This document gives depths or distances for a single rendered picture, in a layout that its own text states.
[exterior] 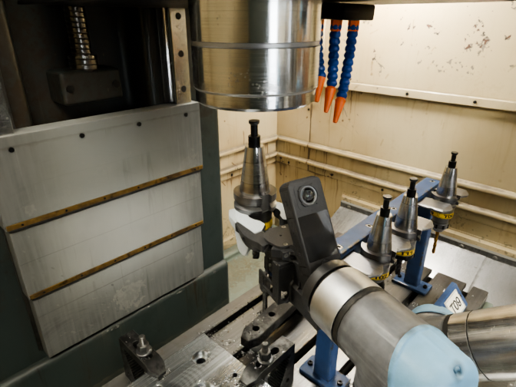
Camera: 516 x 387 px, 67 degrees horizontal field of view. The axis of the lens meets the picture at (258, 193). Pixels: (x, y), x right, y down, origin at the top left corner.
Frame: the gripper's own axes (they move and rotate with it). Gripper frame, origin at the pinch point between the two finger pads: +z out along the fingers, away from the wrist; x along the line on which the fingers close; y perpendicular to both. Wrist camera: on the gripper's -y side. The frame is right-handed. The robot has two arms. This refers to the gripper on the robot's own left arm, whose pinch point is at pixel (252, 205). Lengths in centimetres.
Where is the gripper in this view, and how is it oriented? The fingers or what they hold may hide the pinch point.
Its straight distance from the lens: 58.7
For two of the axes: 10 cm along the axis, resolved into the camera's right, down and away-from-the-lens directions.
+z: -4.7, -3.7, 8.0
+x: 8.8, -2.0, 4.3
